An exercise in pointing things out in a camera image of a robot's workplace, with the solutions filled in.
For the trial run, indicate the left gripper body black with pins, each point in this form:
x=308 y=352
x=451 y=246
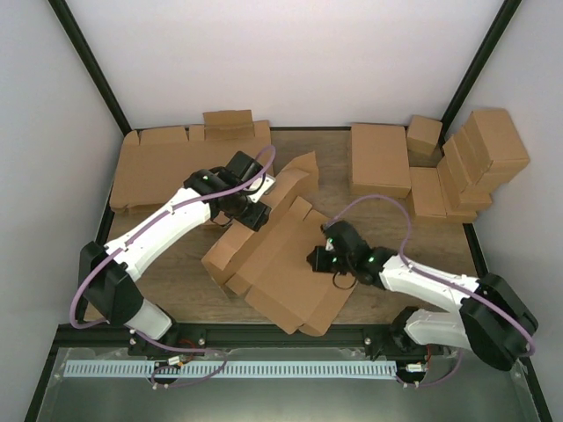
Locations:
x=251 y=221

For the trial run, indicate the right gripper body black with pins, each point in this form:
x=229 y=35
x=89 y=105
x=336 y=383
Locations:
x=324 y=265

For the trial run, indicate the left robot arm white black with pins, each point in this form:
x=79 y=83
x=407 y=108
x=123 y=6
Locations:
x=108 y=273

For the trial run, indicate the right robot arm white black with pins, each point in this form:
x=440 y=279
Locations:
x=482 y=315

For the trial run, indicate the large folded cardboard box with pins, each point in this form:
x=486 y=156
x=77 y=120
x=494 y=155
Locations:
x=378 y=160

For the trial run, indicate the lower folded box right stack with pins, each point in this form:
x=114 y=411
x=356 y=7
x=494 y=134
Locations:
x=460 y=207

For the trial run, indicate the folded box stack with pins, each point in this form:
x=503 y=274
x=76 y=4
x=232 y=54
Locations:
x=460 y=207
x=462 y=161
x=496 y=142

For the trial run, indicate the small folded box at back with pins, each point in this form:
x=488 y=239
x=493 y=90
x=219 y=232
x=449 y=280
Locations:
x=423 y=134

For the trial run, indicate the middle folded box right stack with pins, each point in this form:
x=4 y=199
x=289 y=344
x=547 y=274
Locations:
x=462 y=161

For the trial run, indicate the top folded box right stack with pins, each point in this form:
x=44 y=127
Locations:
x=496 y=142

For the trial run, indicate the stack of flat cardboard blanks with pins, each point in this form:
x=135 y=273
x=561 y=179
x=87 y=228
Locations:
x=154 y=162

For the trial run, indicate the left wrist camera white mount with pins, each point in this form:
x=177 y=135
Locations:
x=260 y=187

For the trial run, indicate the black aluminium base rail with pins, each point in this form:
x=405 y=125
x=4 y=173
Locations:
x=371 y=337

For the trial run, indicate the light blue slotted cable duct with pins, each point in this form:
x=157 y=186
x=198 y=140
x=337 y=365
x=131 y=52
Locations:
x=371 y=370

